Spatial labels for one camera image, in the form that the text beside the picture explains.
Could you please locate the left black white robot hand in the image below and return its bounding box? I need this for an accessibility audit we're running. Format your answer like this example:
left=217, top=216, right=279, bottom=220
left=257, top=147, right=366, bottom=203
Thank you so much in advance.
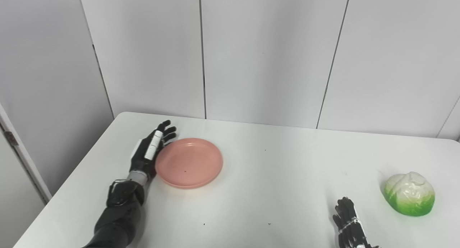
left=129, top=120, right=178, bottom=180

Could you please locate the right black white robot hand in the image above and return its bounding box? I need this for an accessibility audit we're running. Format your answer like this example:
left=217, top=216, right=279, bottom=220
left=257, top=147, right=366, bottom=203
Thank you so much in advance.
left=332, top=197, right=380, bottom=248

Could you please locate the pink round plate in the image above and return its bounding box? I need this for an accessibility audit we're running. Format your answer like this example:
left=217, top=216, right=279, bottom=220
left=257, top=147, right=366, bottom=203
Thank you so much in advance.
left=155, top=138, right=224, bottom=189

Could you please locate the green white toy cabbage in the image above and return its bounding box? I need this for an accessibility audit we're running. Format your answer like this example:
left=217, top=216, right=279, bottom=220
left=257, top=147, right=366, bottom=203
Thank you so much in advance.
left=382, top=171, right=436, bottom=217

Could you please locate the white door frame post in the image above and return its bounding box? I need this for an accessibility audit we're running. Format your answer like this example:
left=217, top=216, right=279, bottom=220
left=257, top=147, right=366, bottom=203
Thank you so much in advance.
left=0, top=102, right=53, bottom=205

